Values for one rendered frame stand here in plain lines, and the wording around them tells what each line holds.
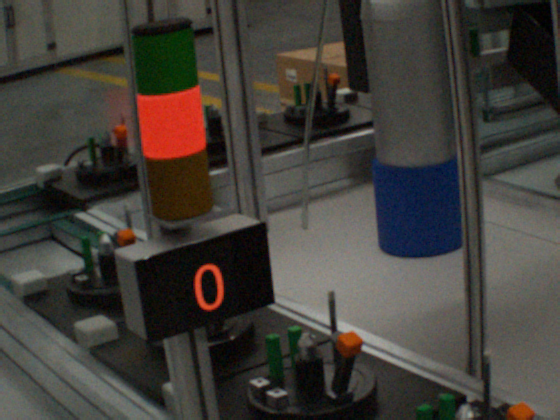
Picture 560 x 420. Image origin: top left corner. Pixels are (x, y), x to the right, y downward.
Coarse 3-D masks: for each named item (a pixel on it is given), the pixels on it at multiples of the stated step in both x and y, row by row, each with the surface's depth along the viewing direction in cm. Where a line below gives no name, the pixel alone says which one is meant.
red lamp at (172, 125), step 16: (144, 96) 91; (160, 96) 90; (176, 96) 90; (192, 96) 91; (144, 112) 91; (160, 112) 90; (176, 112) 90; (192, 112) 91; (144, 128) 92; (160, 128) 91; (176, 128) 91; (192, 128) 91; (144, 144) 92; (160, 144) 91; (176, 144) 91; (192, 144) 91
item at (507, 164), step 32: (480, 0) 210; (512, 0) 203; (544, 0) 195; (480, 32) 213; (448, 64) 224; (480, 96) 219; (512, 96) 210; (480, 128) 221; (512, 128) 213; (544, 128) 205; (512, 160) 215; (544, 160) 207; (544, 192) 210
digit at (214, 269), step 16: (192, 256) 93; (208, 256) 94; (224, 256) 95; (192, 272) 93; (208, 272) 94; (224, 272) 95; (192, 288) 94; (208, 288) 95; (224, 288) 95; (192, 304) 94; (208, 304) 95; (224, 304) 96; (192, 320) 94
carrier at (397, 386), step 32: (320, 352) 123; (224, 384) 131; (256, 384) 122; (288, 384) 124; (320, 384) 122; (352, 384) 123; (384, 384) 126; (416, 384) 125; (224, 416) 123; (256, 416) 121; (288, 416) 118; (320, 416) 117; (352, 416) 119; (384, 416) 118
